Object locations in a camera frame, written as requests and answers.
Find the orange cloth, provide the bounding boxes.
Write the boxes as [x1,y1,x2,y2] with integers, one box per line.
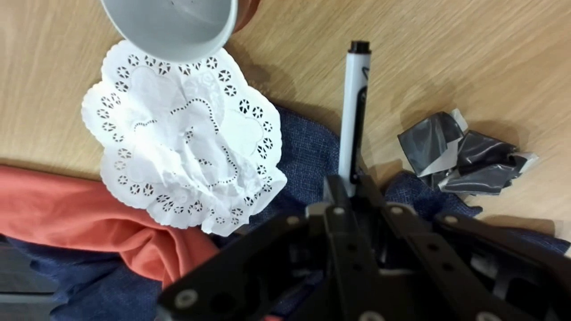
[0,164,221,290]

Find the crumpled grey foil wrapper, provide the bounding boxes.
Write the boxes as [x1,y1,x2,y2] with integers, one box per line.
[397,108,539,196]

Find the mug cup grey inside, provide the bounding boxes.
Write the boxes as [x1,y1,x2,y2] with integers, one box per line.
[99,0,261,64]

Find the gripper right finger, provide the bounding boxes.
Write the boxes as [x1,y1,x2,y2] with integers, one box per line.
[357,175,571,321]

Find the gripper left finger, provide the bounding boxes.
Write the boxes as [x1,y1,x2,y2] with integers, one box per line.
[156,174,385,321]

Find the white brush pen black cap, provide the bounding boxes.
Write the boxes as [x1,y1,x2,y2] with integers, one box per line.
[338,40,372,198]

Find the blue denim cloth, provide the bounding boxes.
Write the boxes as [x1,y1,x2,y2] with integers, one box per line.
[0,105,571,321]

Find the white paper lace doily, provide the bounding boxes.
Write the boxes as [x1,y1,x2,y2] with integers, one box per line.
[81,40,288,237]

